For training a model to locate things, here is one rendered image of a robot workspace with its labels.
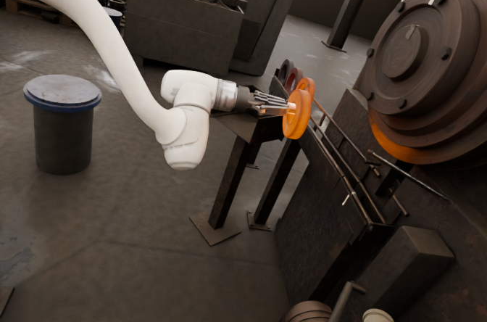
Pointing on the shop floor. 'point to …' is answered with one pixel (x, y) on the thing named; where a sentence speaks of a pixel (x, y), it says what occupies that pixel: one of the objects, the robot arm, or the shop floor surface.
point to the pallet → (15, 5)
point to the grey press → (259, 5)
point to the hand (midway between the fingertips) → (297, 109)
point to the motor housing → (309, 312)
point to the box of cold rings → (179, 25)
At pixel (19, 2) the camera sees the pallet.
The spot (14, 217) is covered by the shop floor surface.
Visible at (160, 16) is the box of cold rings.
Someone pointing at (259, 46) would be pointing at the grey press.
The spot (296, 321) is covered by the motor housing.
